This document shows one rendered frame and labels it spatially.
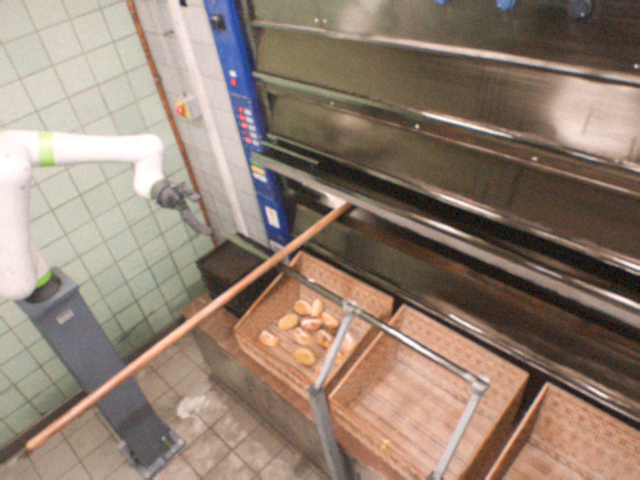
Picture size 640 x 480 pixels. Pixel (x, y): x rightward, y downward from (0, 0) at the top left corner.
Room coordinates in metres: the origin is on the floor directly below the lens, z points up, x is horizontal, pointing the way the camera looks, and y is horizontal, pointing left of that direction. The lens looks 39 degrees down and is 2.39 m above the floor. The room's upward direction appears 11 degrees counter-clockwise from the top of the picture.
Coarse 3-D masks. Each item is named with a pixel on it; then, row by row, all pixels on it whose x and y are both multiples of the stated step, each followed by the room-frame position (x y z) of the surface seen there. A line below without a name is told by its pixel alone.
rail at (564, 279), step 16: (272, 160) 1.73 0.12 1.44; (304, 176) 1.59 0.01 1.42; (320, 176) 1.55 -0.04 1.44; (352, 192) 1.41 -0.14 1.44; (384, 208) 1.30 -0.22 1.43; (400, 208) 1.27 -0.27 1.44; (432, 224) 1.16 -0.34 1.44; (464, 240) 1.08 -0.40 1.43; (480, 240) 1.06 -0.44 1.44; (512, 256) 0.97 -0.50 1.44; (544, 272) 0.89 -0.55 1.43; (576, 288) 0.82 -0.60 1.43; (592, 288) 0.80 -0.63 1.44; (624, 304) 0.74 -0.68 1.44
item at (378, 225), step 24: (312, 192) 1.85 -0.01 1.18; (360, 216) 1.62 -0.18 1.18; (408, 240) 1.42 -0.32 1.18; (432, 240) 1.39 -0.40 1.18; (456, 264) 1.25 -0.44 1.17; (480, 264) 1.22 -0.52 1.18; (504, 288) 1.11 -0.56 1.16; (528, 288) 1.07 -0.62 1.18; (552, 312) 0.98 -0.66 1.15; (576, 312) 0.94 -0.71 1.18; (600, 312) 0.93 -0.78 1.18; (600, 336) 0.87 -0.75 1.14; (624, 336) 0.83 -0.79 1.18
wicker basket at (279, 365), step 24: (312, 264) 1.80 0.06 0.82; (288, 288) 1.79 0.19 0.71; (336, 288) 1.67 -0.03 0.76; (360, 288) 1.58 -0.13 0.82; (264, 312) 1.69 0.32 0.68; (288, 312) 1.75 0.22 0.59; (336, 312) 1.64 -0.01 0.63; (384, 312) 1.42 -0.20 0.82; (240, 336) 1.55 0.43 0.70; (288, 336) 1.59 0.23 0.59; (312, 336) 1.57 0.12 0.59; (360, 336) 1.51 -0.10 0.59; (264, 360) 1.44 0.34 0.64; (288, 360) 1.46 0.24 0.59; (288, 384) 1.33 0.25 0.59; (336, 384) 1.21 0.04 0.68
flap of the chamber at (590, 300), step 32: (256, 160) 1.81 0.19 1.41; (288, 160) 1.76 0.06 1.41; (320, 160) 1.74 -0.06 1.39; (384, 192) 1.43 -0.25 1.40; (416, 192) 1.41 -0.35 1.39; (416, 224) 1.20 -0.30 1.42; (448, 224) 1.19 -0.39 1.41; (480, 224) 1.17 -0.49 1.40; (480, 256) 1.03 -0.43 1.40; (544, 256) 0.98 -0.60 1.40; (576, 256) 0.97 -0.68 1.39; (608, 288) 0.82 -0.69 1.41
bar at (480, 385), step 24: (240, 240) 1.62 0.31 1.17; (312, 288) 1.28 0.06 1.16; (360, 312) 1.12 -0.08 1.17; (336, 336) 1.12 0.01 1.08; (432, 360) 0.89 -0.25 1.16; (312, 384) 1.04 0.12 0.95; (480, 384) 0.78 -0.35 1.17; (312, 408) 1.02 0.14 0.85; (456, 432) 0.72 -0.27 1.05; (336, 456) 1.01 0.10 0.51
